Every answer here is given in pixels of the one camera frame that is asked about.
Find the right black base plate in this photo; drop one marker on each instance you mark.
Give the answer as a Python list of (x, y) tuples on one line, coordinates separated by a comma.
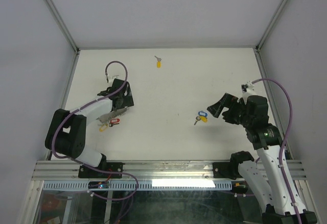
[(225, 170)]

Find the red grey keyring holder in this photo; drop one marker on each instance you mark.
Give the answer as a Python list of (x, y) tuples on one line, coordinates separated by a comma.
[(114, 114)]

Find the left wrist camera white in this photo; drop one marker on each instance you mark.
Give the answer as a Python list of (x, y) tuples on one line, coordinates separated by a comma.
[(111, 78)]

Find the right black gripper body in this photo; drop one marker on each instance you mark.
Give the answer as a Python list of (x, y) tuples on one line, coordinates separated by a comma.
[(236, 115)]

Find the grey slotted cable duct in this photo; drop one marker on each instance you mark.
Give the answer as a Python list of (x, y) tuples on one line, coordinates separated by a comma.
[(155, 185)]

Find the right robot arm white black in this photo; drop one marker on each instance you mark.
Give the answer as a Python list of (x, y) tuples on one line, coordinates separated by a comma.
[(278, 198)]

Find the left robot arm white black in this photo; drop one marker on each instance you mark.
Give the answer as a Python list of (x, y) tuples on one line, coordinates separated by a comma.
[(67, 132)]

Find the red tag key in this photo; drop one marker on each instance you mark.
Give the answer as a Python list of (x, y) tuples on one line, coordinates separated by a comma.
[(113, 122)]

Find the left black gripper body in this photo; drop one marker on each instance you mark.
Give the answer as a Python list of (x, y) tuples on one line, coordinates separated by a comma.
[(126, 101)]

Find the aluminium front rail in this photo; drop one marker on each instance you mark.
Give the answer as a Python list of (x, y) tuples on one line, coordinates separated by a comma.
[(142, 170)]

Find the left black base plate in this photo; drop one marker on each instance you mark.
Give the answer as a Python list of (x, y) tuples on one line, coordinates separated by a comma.
[(115, 169)]

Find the yellow tag key on ring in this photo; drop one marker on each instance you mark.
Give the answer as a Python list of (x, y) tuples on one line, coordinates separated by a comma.
[(103, 127)]

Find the blue tag key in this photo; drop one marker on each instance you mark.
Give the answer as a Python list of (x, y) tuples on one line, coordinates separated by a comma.
[(202, 113)]

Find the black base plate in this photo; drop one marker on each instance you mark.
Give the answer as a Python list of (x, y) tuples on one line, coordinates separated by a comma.
[(115, 169), (225, 170)]

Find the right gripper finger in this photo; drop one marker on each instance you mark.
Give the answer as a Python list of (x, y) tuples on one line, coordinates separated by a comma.
[(227, 101), (215, 110)]

